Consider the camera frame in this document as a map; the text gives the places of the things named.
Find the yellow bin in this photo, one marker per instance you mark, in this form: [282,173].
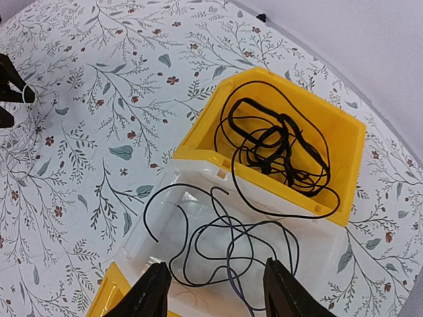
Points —
[290,154]
[113,289]

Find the far yellow bin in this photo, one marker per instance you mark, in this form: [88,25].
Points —
[290,154]

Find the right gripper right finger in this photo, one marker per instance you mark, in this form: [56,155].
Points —
[284,295]

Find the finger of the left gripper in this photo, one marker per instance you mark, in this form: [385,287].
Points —
[13,87]
[6,119]

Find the floral table mat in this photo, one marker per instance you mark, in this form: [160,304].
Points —
[118,84]

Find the white translucent bin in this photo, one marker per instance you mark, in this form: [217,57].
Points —
[216,247]

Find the near yellow bin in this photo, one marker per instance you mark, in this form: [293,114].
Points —
[113,289]

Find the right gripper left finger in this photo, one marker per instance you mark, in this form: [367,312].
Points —
[148,297]

